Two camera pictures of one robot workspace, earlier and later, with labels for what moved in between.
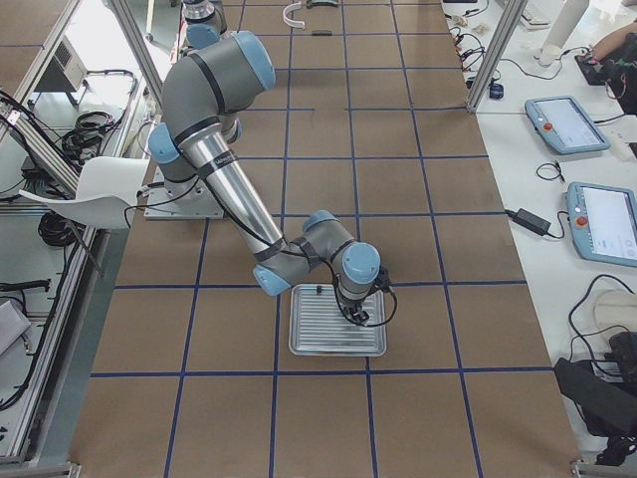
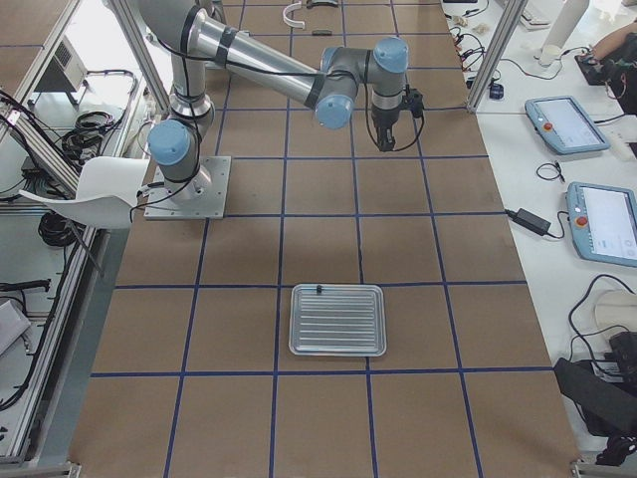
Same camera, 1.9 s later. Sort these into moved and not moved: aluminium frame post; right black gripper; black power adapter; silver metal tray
Moved: right black gripper
Not moved: silver metal tray; black power adapter; aluminium frame post
